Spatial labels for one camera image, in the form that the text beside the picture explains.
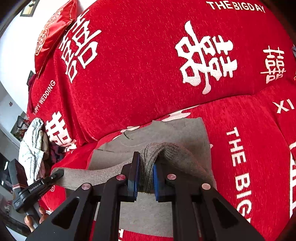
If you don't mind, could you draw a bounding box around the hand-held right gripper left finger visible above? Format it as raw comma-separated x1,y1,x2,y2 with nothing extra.
26,151,141,241

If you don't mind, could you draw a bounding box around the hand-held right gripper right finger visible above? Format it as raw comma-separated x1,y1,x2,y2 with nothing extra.
151,162,265,241

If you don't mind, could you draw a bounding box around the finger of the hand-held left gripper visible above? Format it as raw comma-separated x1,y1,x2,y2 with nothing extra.
43,169,65,186

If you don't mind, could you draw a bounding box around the grey knit sweater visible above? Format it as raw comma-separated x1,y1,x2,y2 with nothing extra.
50,117,218,239

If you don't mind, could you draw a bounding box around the person's left hand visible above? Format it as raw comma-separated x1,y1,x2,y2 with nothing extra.
24,206,49,232

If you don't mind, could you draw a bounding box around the dark purple cloth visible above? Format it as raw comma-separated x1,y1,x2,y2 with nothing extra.
47,139,68,164

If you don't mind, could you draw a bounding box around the dark red box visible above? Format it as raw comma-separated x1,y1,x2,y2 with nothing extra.
8,159,29,193

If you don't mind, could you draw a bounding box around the white grey patterned cloth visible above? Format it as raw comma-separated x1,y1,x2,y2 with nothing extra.
19,118,49,183

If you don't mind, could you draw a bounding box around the red printed sofa cover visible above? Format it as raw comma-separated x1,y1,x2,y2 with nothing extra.
26,0,296,241

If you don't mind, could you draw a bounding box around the red embroidered cushion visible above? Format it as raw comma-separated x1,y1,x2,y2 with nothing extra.
34,0,78,80

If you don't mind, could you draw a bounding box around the dark framed wall picture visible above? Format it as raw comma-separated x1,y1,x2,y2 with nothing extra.
20,0,39,17

